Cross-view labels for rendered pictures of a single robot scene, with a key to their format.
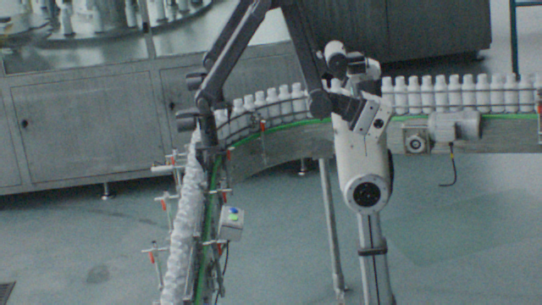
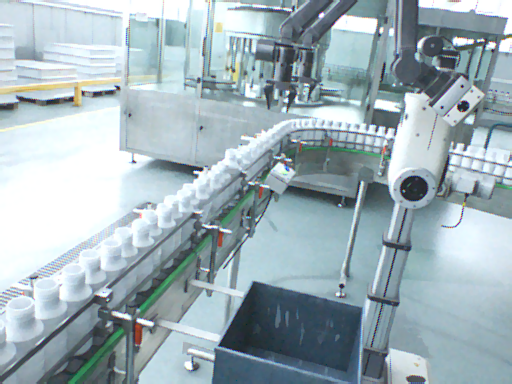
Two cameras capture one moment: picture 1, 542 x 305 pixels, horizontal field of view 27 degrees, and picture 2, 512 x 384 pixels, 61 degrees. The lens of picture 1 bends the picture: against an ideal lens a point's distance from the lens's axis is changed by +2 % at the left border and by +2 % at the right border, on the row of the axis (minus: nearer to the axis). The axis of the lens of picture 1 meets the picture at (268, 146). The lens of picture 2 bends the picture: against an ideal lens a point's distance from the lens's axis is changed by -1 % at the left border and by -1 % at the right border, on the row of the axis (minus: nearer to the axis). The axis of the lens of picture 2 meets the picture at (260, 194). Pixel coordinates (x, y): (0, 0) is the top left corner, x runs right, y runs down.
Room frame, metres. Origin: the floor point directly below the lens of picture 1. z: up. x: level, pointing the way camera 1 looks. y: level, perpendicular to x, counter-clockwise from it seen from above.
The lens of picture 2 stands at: (2.02, -0.02, 1.57)
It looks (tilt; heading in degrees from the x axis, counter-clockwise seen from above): 19 degrees down; 9
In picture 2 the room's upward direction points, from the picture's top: 8 degrees clockwise
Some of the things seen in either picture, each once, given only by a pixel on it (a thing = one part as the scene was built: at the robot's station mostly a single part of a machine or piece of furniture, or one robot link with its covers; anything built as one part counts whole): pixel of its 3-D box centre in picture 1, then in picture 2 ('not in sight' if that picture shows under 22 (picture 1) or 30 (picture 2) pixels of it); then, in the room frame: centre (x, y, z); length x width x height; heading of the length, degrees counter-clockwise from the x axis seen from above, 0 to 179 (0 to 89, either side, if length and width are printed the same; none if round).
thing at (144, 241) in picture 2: not in sight; (139, 255); (2.85, 0.37, 1.08); 0.06 x 0.06 x 0.17
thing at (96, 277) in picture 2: not in sight; (90, 292); (2.68, 0.38, 1.08); 0.06 x 0.06 x 0.17
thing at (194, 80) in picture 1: (201, 73); (298, 47); (3.93, 0.21, 1.57); 0.12 x 0.09 x 0.12; 88
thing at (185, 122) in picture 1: (193, 113); (275, 43); (3.48, 0.23, 1.57); 0.12 x 0.09 x 0.12; 88
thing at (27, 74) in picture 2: not in sight; (35, 81); (9.57, 5.79, 0.33); 1.23 x 1.04 x 0.66; 86
